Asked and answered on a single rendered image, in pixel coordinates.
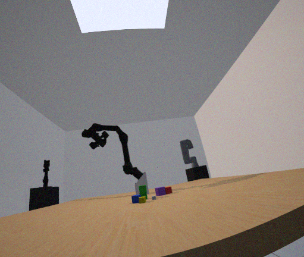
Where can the red block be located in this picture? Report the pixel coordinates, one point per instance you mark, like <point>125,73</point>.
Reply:
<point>168,190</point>

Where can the yellow block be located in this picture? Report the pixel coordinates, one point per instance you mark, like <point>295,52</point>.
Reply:
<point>142,199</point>

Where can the purple block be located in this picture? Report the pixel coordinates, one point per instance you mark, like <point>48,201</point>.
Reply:
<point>160,191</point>

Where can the blue block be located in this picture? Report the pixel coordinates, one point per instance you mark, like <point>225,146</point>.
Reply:
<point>135,198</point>

